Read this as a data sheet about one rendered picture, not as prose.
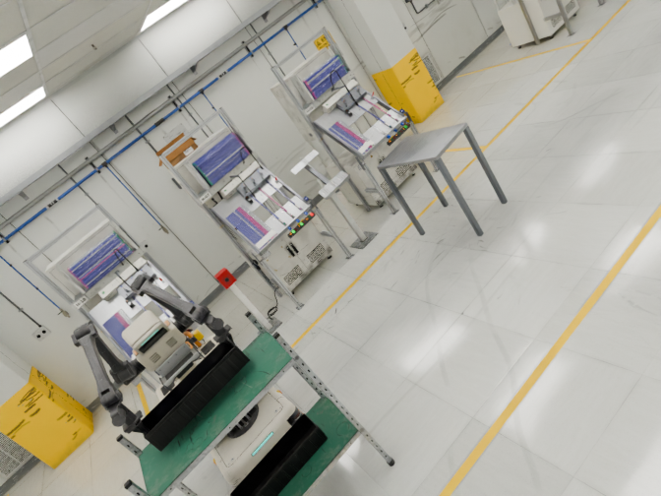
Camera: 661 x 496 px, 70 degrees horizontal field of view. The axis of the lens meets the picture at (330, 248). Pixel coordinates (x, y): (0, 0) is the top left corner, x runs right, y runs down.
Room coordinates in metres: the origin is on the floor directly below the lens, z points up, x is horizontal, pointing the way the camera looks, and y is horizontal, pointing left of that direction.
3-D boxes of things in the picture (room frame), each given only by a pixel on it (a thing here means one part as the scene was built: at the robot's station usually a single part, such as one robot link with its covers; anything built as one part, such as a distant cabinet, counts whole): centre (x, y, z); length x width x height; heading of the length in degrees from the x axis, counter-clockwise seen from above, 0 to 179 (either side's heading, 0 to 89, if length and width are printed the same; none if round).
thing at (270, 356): (2.06, 0.93, 0.55); 0.91 x 0.46 x 1.10; 108
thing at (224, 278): (4.27, 0.97, 0.39); 0.24 x 0.24 x 0.78; 18
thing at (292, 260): (4.93, 0.43, 0.31); 0.70 x 0.65 x 0.62; 108
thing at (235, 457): (2.82, 1.22, 0.16); 0.67 x 0.64 x 0.25; 19
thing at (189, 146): (5.08, 0.53, 1.82); 0.68 x 0.30 x 0.20; 108
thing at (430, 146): (3.70, -1.09, 0.40); 0.70 x 0.45 x 0.80; 25
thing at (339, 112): (5.20, -1.02, 0.65); 1.01 x 0.73 x 1.29; 18
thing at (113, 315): (4.32, 1.74, 0.66); 1.01 x 0.73 x 1.31; 18
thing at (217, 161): (4.83, 0.33, 1.52); 0.51 x 0.13 x 0.27; 108
